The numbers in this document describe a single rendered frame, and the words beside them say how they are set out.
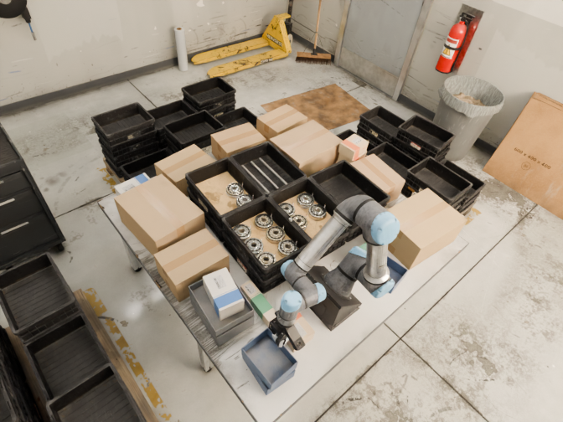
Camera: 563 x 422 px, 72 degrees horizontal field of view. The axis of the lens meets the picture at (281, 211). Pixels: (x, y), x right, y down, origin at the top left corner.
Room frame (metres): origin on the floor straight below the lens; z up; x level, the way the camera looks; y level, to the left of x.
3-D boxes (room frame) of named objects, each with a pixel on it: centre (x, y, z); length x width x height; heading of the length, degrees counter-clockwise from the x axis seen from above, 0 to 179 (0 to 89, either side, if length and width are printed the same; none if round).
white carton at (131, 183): (1.62, 0.89, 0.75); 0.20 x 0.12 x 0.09; 138
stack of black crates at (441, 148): (2.84, -1.14, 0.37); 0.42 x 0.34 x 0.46; 46
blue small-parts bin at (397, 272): (1.25, -0.59, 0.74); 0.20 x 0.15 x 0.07; 53
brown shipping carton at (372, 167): (1.92, -0.57, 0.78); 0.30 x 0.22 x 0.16; 38
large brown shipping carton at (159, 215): (1.38, 0.66, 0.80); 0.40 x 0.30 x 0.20; 50
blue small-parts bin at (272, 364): (0.67, -0.02, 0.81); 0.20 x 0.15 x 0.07; 46
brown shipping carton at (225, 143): (2.11, 0.35, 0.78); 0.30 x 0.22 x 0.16; 130
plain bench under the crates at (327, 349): (1.54, -0.02, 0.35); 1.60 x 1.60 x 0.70; 46
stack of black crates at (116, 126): (2.52, 1.34, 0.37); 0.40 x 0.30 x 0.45; 136
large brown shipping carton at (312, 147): (2.11, -0.11, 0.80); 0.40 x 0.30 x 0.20; 136
